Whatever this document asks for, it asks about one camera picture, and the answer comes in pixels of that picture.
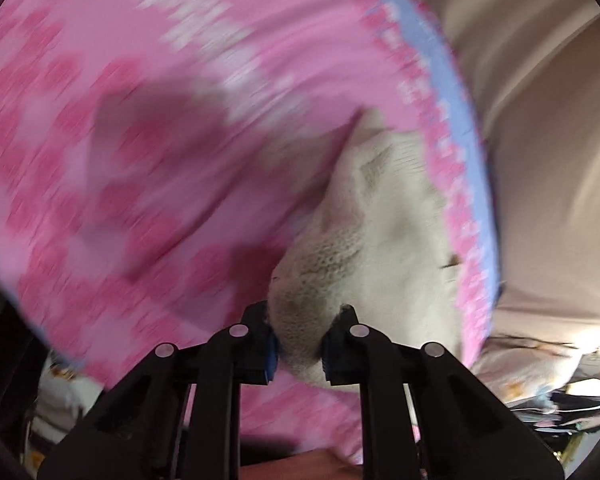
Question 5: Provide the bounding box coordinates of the cream knitted sock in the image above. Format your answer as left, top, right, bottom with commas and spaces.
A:
268, 110, 464, 387

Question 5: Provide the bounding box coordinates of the white patterned pillow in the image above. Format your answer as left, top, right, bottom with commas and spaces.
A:
471, 336, 583, 405

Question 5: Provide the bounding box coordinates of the pink floral bed sheet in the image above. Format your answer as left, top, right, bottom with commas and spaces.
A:
0, 0, 502, 466

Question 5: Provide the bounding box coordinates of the beige blanket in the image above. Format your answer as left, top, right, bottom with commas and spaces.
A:
422, 0, 600, 351

